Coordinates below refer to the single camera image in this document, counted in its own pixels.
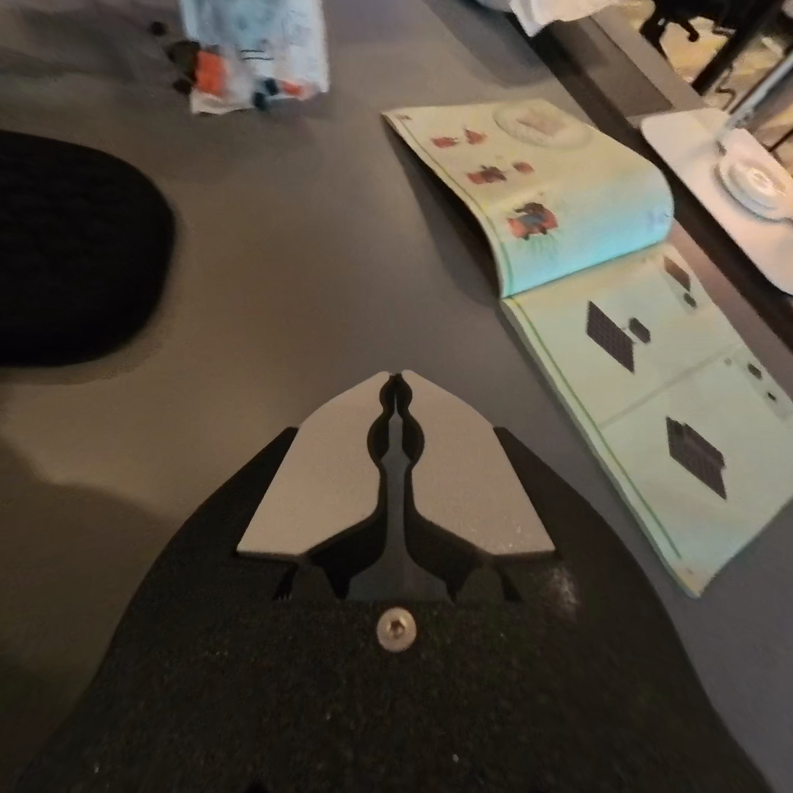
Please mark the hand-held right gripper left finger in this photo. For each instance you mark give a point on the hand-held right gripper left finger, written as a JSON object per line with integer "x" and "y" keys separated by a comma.
{"x": 316, "y": 496}

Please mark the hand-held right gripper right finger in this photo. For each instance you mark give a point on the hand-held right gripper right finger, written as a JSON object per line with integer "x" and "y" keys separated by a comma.
{"x": 477, "y": 496}

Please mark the white instruction booklet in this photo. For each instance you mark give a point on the white instruction booklet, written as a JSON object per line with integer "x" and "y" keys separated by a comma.
{"x": 582, "y": 211}

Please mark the white plastic parts bag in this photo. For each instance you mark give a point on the white plastic parts bag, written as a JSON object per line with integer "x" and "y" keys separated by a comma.
{"x": 267, "y": 31}

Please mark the white paper bag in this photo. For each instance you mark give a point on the white paper bag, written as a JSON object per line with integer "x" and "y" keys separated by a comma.
{"x": 558, "y": 13}

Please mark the small green toy brick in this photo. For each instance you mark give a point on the small green toy brick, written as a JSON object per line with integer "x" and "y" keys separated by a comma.
{"x": 157, "y": 27}

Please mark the black office chair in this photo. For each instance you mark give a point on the black office chair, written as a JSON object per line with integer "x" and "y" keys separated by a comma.
{"x": 675, "y": 19}

